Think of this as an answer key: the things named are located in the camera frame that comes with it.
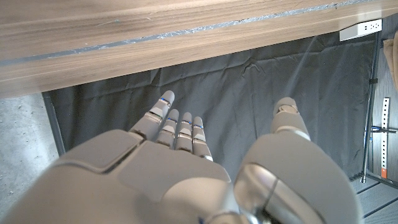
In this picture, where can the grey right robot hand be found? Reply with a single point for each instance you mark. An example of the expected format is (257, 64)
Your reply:
(155, 186)

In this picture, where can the black curtain backdrop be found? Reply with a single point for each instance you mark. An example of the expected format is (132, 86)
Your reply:
(236, 93)

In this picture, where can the wooden table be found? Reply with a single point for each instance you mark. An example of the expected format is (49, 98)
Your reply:
(192, 30)

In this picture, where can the black curtain stand pole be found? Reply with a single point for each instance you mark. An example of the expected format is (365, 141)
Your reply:
(368, 124)

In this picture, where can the white perforated metal strip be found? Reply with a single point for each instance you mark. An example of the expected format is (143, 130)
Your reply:
(385, 140)

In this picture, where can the white power strip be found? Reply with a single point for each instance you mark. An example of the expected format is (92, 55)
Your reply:
(360, 29)

